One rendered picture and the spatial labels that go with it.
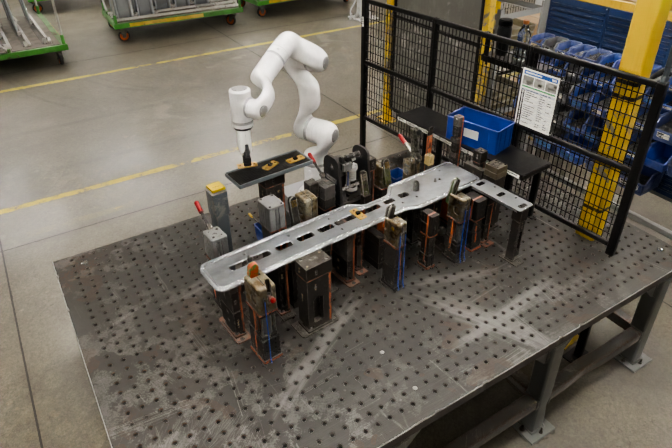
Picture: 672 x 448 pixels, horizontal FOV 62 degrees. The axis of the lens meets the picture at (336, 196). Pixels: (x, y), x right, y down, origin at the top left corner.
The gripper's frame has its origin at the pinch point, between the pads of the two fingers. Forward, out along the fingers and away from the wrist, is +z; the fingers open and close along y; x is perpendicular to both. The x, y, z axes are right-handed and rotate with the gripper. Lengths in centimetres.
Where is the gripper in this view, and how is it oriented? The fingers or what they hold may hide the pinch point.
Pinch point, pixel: (246, 159)
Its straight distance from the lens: 238.5
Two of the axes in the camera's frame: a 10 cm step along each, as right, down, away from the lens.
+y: 2.8, 5.1, -8.1
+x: 9.6, -1.6, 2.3
